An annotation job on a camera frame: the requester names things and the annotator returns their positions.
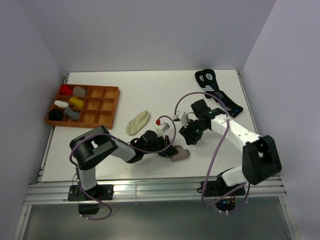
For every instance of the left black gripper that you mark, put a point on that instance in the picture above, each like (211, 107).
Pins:
(169, 152)

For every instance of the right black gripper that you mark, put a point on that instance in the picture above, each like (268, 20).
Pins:
(190, 138)

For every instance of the cream ankle sock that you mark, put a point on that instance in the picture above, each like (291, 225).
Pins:
(137, 123)

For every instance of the mauve sock with red stripe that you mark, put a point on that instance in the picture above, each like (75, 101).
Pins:
(182, 154)

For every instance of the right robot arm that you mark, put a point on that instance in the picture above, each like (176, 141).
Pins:
(260, 158)

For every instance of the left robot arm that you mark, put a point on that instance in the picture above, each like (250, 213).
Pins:
(92, 147)

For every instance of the black patterned sock front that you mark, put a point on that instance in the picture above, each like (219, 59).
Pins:
(212, 88)

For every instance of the black patterned sock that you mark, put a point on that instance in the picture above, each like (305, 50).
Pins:
(212, 88)
(200, 79)

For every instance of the black patterned sock back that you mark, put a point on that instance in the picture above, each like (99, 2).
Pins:
(200, 79)

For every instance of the orange compartment tray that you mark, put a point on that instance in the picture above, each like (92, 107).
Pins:
(99, 109)

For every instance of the grey rolled sock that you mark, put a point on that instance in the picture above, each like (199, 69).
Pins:
(71, 114)

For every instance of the yellow rolled sock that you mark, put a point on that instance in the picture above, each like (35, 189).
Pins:
(76, 102)

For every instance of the taupe rolled sock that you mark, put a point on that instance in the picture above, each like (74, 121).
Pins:
(79, 91)

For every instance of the black rolled sock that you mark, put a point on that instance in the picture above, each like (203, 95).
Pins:
(55, 115)

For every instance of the red rolled sock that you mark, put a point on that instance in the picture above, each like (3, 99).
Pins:
(65, 90)

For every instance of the white rolled sock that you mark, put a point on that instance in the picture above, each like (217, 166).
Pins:
(61, 104)

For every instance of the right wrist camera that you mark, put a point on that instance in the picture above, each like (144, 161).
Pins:
(181, 116)

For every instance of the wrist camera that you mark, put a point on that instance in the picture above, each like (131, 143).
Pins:
(181, 116)
(161, 128)

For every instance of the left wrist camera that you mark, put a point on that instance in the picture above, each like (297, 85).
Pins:
(161, 128)

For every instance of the aluminium front rail frame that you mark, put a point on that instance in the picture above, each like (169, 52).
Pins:
(148, 190)

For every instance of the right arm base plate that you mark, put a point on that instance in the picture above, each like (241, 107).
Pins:
(216, 188)

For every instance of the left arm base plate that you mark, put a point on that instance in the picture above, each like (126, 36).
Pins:
(102, 192)

